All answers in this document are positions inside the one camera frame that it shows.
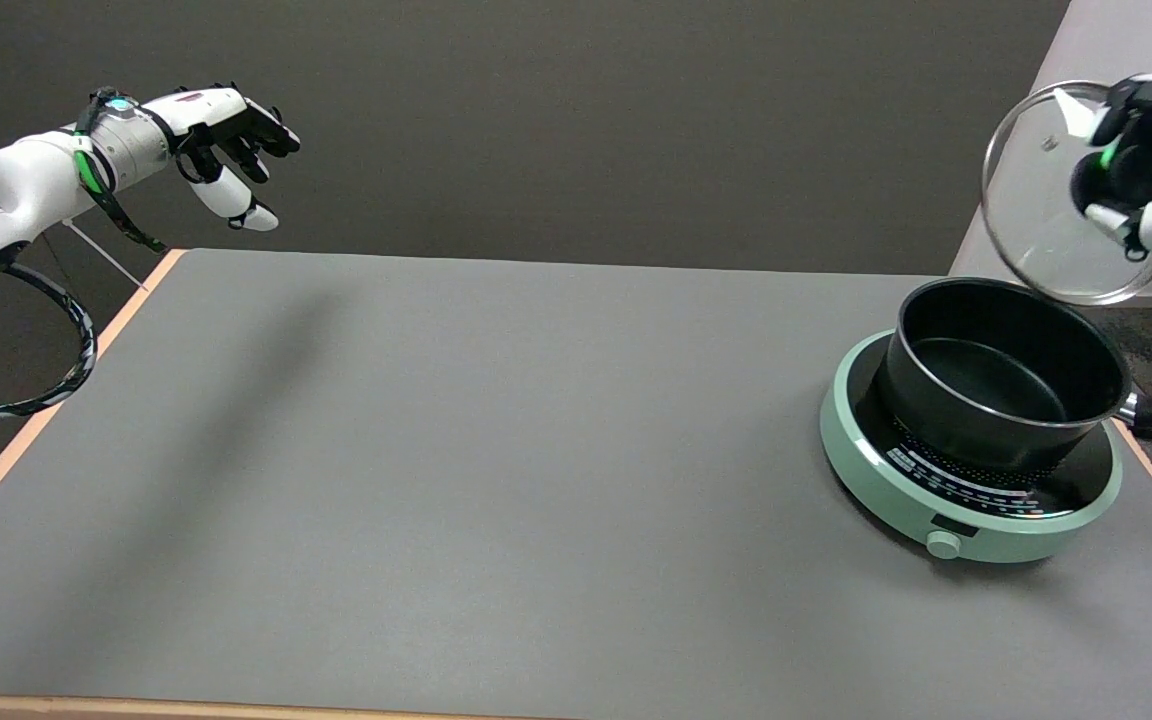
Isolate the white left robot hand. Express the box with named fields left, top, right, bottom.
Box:
left=169, top=84, right=302, bottom=233

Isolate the glass pot lid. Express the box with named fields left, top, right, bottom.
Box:
left=982, top=80, right=1152, bottom=307

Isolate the thin white rod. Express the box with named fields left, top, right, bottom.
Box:
left=64, top=222, right=149, bottom=293

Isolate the green induction cooker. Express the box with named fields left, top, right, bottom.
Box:
left=820, top=330, right=1124, bottom=564

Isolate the green black wrist cable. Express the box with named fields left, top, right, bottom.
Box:
left=74, top=88, right=168, bottom=254

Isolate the black pot with handle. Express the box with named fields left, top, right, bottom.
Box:
left=879, top=277, right=1152, bottom=474

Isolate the black looping arm cable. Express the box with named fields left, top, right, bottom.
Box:
left=0, top=135, right=98, bottom=422

